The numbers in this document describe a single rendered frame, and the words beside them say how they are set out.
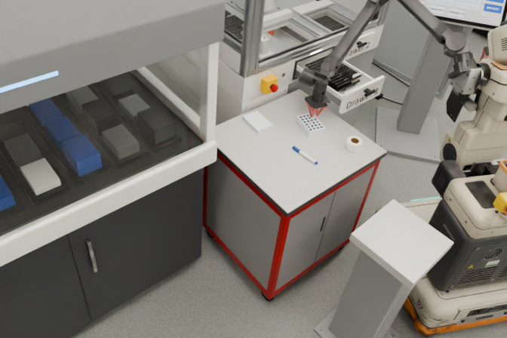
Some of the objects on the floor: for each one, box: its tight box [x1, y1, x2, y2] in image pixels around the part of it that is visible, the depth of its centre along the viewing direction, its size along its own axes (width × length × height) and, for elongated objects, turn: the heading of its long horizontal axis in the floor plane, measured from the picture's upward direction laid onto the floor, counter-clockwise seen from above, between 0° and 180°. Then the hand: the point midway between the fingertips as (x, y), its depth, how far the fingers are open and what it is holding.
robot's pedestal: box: [313, 199, 454, 338], centre depth 205 cm, size 30×30×76 cm
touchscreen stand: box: [375, 23, 464, 164], centre depth 313 cm, size 50×45×102 cm
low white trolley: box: [203, 89, 387, 302], centre depth 241 cm, size 58×62×76 cm
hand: (314, 115), depth 222 cm, fingers open, 3 cm apart
